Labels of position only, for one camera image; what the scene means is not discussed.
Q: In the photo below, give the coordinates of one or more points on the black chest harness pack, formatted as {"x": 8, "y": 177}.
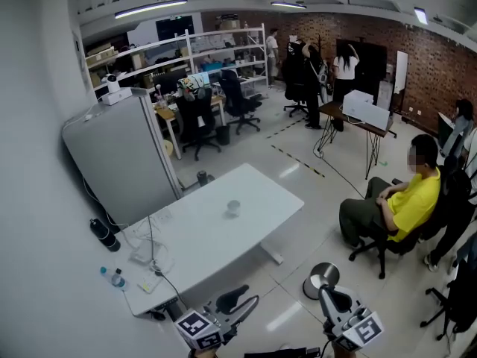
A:
{"x": 283, "y": 353}

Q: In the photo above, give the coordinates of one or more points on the black computer monitor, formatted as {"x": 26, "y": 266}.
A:
{"x": 171, "y": 81}

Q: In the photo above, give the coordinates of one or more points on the clear plastic package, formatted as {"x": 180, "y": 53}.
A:
{"x": 143, "y": 252}

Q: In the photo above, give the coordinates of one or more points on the wooden hairpin-leg table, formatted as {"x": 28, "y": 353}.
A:
{"x": 331, "y": 109}

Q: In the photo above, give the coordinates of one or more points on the white water dispenser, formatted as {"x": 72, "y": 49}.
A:
{"x": 385, "y": 95}

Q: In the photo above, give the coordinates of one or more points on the clear plastic water bottle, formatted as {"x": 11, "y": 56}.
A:
{"x": 112, "y": 279}

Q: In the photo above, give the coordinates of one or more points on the wooden top desk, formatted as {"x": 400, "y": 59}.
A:
{"x": 165, "y": 113}

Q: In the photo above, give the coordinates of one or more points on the yellow black floor tape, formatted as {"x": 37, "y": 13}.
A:
{"x": 298, "y": 161}

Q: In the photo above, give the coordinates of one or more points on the dark door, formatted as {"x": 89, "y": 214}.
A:
{"x": 175, "y": 28}

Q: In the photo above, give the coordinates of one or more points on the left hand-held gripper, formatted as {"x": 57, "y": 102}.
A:
{"x": 195, "y": 326}

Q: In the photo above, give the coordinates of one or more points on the silver metal bin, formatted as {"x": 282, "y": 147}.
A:
{"x": 316, "y": 272}

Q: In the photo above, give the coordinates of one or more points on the long cardboard box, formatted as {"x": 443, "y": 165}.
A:
{"x": 101, "y": 54}

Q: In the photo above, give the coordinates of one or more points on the white metal shelving rack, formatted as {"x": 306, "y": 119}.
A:
{"x": 188, "y": 50}

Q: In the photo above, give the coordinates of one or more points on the black insulated flask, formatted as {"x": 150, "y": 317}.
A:
{"x": 105, "y": 235}

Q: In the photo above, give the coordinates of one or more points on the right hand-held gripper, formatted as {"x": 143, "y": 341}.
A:
{"x": 363, "y": 330}

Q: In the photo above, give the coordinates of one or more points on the light wooden round stool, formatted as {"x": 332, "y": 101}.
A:
{"x": 168, "y": 148}

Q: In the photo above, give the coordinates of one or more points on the black waste bin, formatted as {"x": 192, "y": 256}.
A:
{"x": 223, "y": 134}

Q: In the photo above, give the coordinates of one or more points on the long ceiling light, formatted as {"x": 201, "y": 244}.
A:
{"x": 421, "y": 15}
{"x": 288, "y": 4}
{"x": 151, "y": 8}

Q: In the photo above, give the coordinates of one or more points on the black tumbler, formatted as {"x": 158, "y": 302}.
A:
{"x": 201, "y": 178}

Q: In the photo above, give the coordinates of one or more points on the paper sheet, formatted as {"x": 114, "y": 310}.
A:
{"x": 164, "y": 216}

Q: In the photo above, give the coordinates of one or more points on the printed white green jacket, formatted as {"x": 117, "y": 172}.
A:
{"x": 190, "y": 86}

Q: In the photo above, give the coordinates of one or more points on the person's right forearm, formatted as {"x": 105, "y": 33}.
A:
{"x": 343, "y": 353}

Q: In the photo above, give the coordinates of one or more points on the black office chair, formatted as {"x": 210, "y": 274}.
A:
{"x": 462, "y": 304}
{"x": 236, "y": 95}
{"x": 381, "y": 256}
{"x": 195, "y": 118}

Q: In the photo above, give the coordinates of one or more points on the white power strip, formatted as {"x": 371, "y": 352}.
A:
{"x": 150, "y": 283}

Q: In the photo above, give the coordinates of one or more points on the large black television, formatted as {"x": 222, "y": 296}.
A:
{"x": 372, "y": 62}

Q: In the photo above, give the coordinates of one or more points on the gray partition panel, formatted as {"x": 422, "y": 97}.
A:
{"x": 119, "y": 155}

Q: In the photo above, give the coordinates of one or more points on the small white cup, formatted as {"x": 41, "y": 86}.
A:
{"x": 233, "y": 208}

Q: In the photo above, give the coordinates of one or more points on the small cardboard box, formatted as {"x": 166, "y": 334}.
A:
{"x": 229, "y": 24}

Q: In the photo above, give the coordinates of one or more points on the black gaming chair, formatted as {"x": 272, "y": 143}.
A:
{"x": 294, "y": 77}

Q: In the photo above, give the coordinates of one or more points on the narrow white board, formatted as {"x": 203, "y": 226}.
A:
{"x": 401, "y": 71}

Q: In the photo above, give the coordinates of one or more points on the person's left forearm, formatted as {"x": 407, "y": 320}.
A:
{"x": 205, "y": 353}

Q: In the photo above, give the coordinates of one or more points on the white rectangular box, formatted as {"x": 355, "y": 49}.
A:
{"x": 363, "y": 110}

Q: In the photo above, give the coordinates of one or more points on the lit computer monitor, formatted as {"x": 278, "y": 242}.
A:
{"x": 201, "y": 78}

